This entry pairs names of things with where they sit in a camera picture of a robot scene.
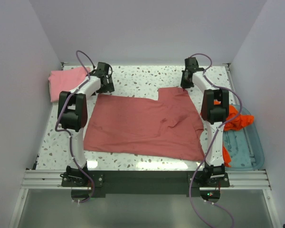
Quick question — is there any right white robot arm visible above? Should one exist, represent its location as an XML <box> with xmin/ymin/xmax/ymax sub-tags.
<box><xmin>180</xmin><ymin>54</ymin><xmax>229</xmax><ymax>187</ymax></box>

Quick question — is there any folded pink t shirt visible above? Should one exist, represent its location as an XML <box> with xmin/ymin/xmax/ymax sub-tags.
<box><xmin>48</xmin><ymin>66</ymin><xmax>87</xmax><ymax>103</ymax></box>

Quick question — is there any clear teal plastic bin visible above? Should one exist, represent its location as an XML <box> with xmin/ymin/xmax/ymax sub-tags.
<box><xmin>223</xmin><ymin>107</ymin><xmax>265</xmax><ymax>171</ymax></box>

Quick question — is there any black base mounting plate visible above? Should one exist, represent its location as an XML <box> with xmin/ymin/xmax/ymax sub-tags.
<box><xmin>60</xmin><ymin>169</ymin><xmax>230</xmax><ymax>199</ymax></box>

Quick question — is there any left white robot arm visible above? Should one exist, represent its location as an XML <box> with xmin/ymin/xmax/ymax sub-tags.
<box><xmin>55</xmin><ymin>62</ymin><xmax>114</xmax><ymax>170</ymax></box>

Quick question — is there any orange t shirt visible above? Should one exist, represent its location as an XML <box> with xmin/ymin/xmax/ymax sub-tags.
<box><xmin>207</xmin><ymin>105</ymin><xmax>248</xmax><ymax>167</ymax></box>

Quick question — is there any dusty red t shirt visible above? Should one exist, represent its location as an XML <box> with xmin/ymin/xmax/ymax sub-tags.
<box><xmin>84</xmin><ymin>87</ymin><xmax>204</xmax><ymax>161</ymax></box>

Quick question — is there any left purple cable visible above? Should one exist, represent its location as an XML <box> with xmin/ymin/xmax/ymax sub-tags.
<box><xmin>54</xmin><ymin>49</ymin><xmax>95</xmax><ymax>204</ymax></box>

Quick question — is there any aluminium frame rail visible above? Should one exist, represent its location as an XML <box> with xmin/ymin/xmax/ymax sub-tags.
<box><xmin>20</xmin><ymin>170</ymin><xmax>271</xmax><ymax>190</ymax></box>

